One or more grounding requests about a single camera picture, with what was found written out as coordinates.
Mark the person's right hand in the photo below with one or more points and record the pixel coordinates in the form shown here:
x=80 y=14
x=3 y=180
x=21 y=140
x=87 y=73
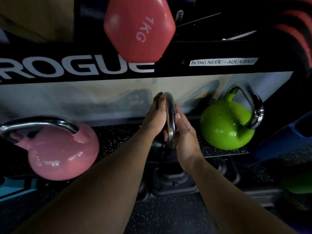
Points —
x=187 y=146

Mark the person's left hand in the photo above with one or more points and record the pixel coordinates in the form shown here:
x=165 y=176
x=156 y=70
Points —
x=156 y=116

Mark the black metal rack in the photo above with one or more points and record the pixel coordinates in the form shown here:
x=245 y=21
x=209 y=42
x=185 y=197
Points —
x=48 y=49

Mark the person's left forearm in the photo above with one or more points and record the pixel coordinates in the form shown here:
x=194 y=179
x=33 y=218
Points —
x=97 y=192

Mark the person's right forearm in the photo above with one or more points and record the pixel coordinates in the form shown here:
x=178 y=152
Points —
x=231 y=204

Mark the white paper label strip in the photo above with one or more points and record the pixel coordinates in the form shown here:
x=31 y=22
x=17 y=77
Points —
x=223 y=62

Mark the pink hexagonal dumbbell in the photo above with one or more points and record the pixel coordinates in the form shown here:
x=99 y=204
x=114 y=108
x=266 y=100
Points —
x=139 y=29

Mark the navy blue block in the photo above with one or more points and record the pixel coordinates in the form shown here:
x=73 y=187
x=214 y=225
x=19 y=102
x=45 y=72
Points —
x=282 y=141

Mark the black pouch white label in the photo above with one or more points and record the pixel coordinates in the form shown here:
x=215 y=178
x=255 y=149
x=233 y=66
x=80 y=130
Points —
x=181 y=9

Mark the green rounded object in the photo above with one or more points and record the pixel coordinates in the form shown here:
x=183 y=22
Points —
x=298 y=181

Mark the tan cardboard box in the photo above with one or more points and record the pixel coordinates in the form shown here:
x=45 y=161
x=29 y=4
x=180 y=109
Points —
x=36 y=17

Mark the blue perforated block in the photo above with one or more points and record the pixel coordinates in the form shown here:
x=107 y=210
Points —
x=14 y=190

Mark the black red striped ball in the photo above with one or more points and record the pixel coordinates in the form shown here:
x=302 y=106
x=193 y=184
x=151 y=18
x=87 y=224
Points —
x=297 y=29

